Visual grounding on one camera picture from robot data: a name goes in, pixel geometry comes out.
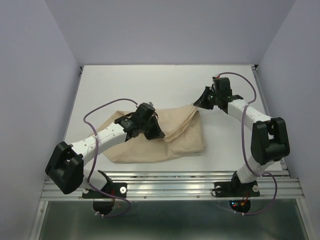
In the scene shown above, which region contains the aluminium mounting rail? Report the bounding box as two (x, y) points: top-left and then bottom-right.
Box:
(39, 170), (303, 200)

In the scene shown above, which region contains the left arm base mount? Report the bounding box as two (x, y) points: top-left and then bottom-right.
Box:
(81, 170), (131, 218)

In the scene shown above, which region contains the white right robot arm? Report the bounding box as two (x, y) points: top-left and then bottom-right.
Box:
(193, 76), (290, 195)

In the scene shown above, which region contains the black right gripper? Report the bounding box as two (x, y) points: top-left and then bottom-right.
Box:
(193, 85), (221, 109)

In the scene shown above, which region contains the beige cloth drape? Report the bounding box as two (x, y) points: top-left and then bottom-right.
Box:
(103, 104), (206, 164)

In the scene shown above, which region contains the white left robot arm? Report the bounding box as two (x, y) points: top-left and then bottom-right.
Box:
(45, 102), (165, 197)

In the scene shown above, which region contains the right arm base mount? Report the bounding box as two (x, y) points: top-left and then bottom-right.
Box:
(211, 172), (260, 215)

